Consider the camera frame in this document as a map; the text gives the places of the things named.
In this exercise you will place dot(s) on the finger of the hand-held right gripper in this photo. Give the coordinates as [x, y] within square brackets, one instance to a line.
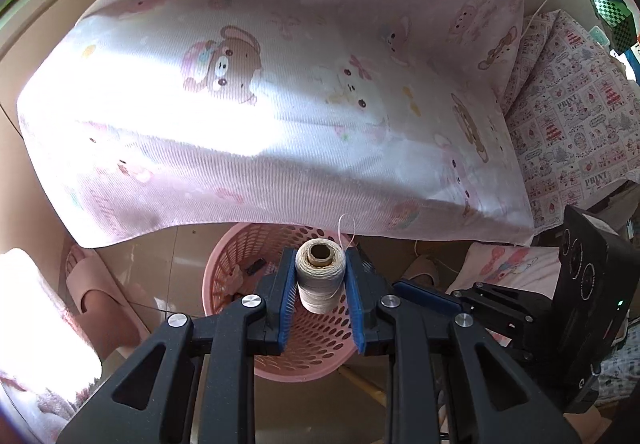
[520, 311]
[425, 298]

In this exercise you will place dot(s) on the pink bear-print seat cushion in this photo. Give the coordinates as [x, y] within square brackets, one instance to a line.
[250, 134]

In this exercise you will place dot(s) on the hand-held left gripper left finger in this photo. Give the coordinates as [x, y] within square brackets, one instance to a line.
[285, 304]

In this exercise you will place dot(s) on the beige cabinet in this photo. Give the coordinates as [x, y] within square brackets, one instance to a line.
[25, 74]

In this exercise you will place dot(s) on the person's right pyjama leg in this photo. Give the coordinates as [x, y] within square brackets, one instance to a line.
[510, 264]

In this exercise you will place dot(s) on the green black checkered bag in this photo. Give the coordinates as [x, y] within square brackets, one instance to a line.
[617, 9]

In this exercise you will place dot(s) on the pink patterned print cloth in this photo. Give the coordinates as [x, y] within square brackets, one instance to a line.
[575, 139]

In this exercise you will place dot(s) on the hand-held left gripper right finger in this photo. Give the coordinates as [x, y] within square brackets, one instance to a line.
[357, 314]

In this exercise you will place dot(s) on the person's right forearm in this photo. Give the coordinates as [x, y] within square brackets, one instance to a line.
[590, 430]

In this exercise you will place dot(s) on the person's left pyjama leg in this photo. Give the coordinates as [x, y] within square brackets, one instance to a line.
[45, 339]

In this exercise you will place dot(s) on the cream thread spool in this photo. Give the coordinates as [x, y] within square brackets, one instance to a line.
[320, 284]

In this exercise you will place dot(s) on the pink slipper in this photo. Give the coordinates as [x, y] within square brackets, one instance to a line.
[100, 289]
[425, 271]

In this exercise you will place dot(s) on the pink plastic basket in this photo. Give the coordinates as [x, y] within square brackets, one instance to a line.
[320, 349]

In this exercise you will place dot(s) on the person's pyjama leg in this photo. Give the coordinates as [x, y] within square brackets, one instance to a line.
[45, 339]
[510, 264]

